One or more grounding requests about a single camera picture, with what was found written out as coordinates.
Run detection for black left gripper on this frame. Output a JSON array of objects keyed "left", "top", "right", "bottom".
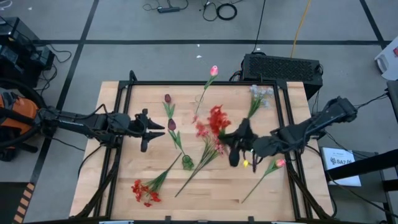
[{"left": 129, "top": 108, "right": 166, "bottom": 153}]

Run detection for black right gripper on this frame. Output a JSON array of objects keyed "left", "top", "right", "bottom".
[{"left": 217, "top": 118, "right": 259, "bottom": 167}]

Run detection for dark red tulip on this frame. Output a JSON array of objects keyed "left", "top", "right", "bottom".
[
  {"left": 162, "top": 93, "right": 177, "bottom": 121},
  {"left": 167, "top": 118, "right": 188, "bottom": 158}
]

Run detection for red ruffled flower bunch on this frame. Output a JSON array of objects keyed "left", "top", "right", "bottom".
[{"left": 207, "top": 105, "right": 233, "bottom": 138}]

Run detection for pink flower bunch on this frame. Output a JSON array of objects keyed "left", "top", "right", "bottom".
[{"left": 174, "top": 121, "right": 225, "bottom": 198}]

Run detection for white flower bunch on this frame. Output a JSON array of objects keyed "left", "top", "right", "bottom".
[{"left": 247, "top": 84, "right": 275, "bottom": 121}]

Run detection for red flower bunch yellow stamens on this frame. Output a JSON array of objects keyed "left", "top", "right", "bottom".
[{"left": 131, "top": 152, "right": 183, "bottom": 208}]

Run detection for green glass vase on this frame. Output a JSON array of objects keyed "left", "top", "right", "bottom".
[{"left": 181, "top": 154, "right": 195, "bottom": 171}]

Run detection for clear glass vase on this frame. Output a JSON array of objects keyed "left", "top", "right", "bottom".
[{"left": 193, "top": 93, "right": 206, "bottom": 109}]

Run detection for pink yellow tulip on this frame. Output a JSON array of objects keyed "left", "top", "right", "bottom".
[{"left": 241, "top": 159, "right": 287, "bottom": 204}]

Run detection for black perforated computer case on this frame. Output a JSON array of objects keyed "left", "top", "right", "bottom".
[{"left": 241, "top": 53, "right": 324, "bottom": 100}]

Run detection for white printed booklet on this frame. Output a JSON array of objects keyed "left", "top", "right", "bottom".
[{"left": 322, "top": 146, "right": 363, "bottom": 187}]

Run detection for black power strip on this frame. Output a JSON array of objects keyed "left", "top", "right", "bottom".
[{"left": 157, "top": 6, "right": 181, "bottom": 14}]

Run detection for orange vacuum cleaner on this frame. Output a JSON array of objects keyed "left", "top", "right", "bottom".
[{"left": 0, "top": 91, "right": 40, "bottom": 156}]

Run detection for black metal beam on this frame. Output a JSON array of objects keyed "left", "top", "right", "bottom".
[{"left": 325, "top": 148, "right": 398, "bottom": 182}]

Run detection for grey side table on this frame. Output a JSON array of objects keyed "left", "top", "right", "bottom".
[{"left": 320, "top": 146, "right": 398, "bottom": 224}]

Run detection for black equipment stack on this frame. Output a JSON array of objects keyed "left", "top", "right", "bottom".
[{"left": 0, "top": 17, "right": 56, "bottom": 90}]

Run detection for white plastic object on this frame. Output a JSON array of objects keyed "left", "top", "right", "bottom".
[{"left": 374, "top": 45, "right": 398, "bottom": 81}]

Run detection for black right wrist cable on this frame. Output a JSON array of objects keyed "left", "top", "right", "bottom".
[{"left": 250, "top": 151, "right": 259, "bottom": 174}]

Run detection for black floor cable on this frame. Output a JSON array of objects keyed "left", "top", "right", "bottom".
[{"left": 252, "top": 0, "right": 267, "bottom": 54}]

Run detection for coiled black cable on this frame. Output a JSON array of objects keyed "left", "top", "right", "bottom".
[{"left": 201, "top": 0, "right": 239, "bottom": 22}]

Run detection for black vacuum hose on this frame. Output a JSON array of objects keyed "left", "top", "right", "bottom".
[{"left": 0, "top": 77, "right": 47, "bottom": 149}]

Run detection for yellow floor cable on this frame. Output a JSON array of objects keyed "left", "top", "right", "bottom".
[{"left": 290, "top": 0, "right": 312, "bottom": 59}]

